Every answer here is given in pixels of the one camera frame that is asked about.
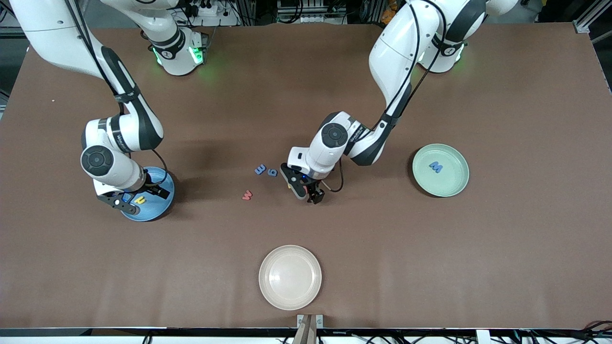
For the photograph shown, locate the blue plate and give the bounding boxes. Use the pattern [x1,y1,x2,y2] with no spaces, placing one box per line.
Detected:
[120,166,175,222]

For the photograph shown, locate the brown table cover mat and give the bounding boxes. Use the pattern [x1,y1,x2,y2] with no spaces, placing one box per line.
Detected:
[0,21,612,330]

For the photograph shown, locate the beige plate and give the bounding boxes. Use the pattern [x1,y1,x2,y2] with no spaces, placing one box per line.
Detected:
[259,245,322,311]

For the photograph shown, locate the pale green plate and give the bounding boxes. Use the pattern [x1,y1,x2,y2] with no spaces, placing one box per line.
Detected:
[412,143,470,198]

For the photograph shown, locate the white power strip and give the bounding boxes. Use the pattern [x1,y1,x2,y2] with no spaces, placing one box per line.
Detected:
[184,0,240,27]
[277,0,347,24]

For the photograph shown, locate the orange snack bags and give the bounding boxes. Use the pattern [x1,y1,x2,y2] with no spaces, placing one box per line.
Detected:
[381,0,398,25]

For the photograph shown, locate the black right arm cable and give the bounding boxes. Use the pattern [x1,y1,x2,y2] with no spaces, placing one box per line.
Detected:
[67,0,169,188]

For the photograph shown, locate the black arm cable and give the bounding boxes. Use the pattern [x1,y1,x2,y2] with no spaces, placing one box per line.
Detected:
[67,0,169,188]
[320,0,450,193]

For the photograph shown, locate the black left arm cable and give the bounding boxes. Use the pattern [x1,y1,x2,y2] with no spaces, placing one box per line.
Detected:
[320,0,450,193]

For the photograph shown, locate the grey metal bracket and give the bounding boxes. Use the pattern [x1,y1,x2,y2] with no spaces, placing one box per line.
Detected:
[296,314,324,330]

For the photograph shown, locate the aluminium frame profile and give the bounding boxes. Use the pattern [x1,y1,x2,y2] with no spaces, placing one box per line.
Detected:
[574,0,612,34]

